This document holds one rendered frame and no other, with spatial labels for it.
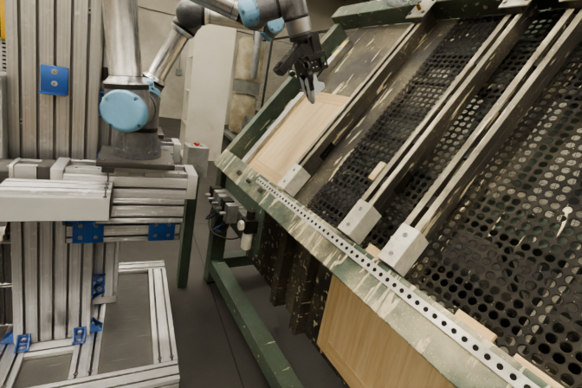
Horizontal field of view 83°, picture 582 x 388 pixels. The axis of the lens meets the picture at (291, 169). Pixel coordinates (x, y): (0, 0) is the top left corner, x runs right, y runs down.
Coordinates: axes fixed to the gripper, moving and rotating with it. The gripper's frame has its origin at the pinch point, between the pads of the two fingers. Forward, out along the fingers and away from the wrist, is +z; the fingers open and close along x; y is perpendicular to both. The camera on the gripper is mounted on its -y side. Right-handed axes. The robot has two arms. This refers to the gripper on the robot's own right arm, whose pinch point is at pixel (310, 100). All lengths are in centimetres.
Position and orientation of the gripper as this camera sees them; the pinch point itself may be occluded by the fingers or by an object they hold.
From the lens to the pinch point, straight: 109.9
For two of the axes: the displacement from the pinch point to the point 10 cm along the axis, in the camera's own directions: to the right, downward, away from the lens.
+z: 2.6, 8.8, 4.1
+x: -4.0, -2.9, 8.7
